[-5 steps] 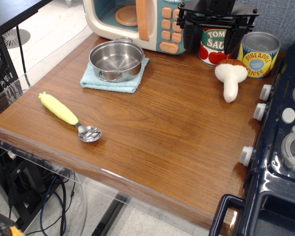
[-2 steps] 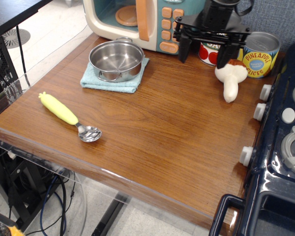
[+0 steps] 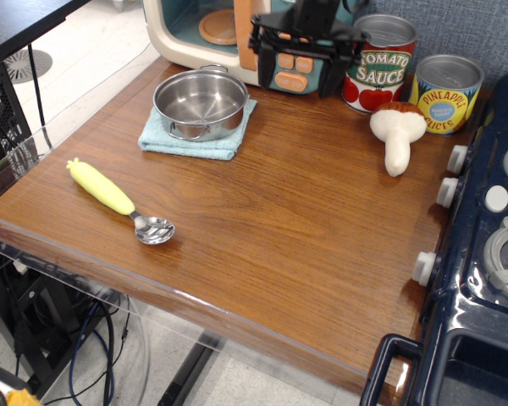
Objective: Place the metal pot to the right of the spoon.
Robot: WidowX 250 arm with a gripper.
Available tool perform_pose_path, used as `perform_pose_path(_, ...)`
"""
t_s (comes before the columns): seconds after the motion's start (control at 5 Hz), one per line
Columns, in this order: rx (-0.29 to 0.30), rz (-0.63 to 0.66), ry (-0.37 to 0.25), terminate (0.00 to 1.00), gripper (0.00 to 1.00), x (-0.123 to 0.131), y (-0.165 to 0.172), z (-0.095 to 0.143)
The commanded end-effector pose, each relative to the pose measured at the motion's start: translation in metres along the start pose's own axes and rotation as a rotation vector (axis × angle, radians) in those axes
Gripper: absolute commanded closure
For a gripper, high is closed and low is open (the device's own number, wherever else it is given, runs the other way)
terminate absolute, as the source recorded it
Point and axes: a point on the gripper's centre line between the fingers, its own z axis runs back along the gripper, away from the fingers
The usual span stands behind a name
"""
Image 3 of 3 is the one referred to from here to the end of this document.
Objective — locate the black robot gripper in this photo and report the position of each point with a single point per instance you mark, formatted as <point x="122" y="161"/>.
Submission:
<point x="312" y="29"/>

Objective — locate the small stainless steel pan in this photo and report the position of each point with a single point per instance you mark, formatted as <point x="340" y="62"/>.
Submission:
<point x="202" y="104"/>

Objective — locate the tomato sauce can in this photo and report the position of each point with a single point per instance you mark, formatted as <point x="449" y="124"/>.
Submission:
<point x="384" y="62"/>

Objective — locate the plush white mushroom toy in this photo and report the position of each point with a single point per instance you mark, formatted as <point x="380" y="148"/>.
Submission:
<point x="398" y="124"/>

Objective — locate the toy microwave oven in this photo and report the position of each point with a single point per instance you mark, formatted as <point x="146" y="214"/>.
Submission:
<point x="194" y="34"/>

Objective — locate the pineapple slices can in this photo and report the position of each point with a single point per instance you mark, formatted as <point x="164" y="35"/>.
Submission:
<point x="445" y="88"/>

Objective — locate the black side desk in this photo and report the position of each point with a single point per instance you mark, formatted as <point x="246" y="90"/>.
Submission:
<point x="22" y="22"/>

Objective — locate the black table leg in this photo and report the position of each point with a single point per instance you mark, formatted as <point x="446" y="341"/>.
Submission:
<point x="188" y="373"/>

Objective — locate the black computer tower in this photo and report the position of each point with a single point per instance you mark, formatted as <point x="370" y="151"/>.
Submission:
<point x="14" y="128"/>

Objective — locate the dark blue toy stove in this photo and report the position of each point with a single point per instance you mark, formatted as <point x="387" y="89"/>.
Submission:
<point x="461" y="357"/>

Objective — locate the yellow handled metal spoon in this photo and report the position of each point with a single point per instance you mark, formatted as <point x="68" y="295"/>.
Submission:
<point x="149" y="230"/>

